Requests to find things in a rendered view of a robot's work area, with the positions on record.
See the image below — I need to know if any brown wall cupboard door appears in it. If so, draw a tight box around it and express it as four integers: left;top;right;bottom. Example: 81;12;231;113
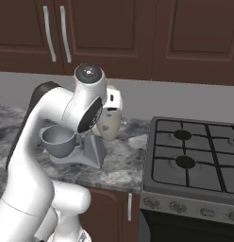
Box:
53;0;155;81
151;0;234;87
0;0;65;76

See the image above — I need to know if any grey mixer bowl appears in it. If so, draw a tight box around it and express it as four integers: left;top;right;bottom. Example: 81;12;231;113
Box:
41;124;77;159

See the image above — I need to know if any black oven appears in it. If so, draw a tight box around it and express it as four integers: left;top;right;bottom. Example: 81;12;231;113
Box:
137;208;234;242

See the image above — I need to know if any silver base cupboard handle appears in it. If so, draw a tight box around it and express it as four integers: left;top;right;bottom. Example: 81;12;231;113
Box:
126;192;133;222

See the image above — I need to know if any grey stand mixer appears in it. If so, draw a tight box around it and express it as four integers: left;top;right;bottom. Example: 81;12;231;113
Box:
42;124;108;168

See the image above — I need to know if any grey gas hob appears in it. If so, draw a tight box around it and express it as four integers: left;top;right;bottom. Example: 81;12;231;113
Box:
140;115;234;226

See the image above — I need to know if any brown base cupboard door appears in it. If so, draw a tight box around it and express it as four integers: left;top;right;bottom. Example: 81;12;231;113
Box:
78;186;142;242

